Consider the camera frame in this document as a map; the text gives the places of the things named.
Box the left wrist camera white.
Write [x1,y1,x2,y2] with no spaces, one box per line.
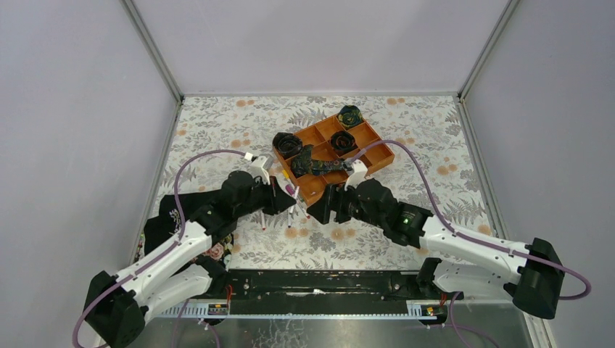
[244,152,273,185]

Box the black floral cloth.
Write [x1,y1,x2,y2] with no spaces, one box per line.
[142,191,234,275]

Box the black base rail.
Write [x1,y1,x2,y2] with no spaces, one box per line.
[202,268,465,317]

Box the rolled dark tie centre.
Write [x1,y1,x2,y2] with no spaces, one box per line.
[329,130,357,156]

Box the orange compartment tray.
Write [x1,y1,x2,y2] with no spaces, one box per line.
[272,115,395,206]

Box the floral table cloth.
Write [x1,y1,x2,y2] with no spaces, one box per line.
[156,96,493,270]

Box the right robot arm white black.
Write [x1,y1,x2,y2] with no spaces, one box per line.
[307,179,564,319]

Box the rolled dark tie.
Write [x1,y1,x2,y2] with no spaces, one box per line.
[272,132,303,159]
[329,130,357,156]
[337,105,363,130]

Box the rolled dark tie left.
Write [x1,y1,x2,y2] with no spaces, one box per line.
[272,132,303,159]

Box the magenta pen cap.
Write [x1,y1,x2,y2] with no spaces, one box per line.
[285,184,295,196]

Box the unrolled dark patterned tie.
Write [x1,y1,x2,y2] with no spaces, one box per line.
[290,145,352,178]

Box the white pen blue tip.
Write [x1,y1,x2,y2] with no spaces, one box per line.
[287,186,300,228]

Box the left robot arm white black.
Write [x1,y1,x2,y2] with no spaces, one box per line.
[80,170,296,347]

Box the rolled dark tie top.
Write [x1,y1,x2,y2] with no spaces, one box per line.
[337,105,363,130]

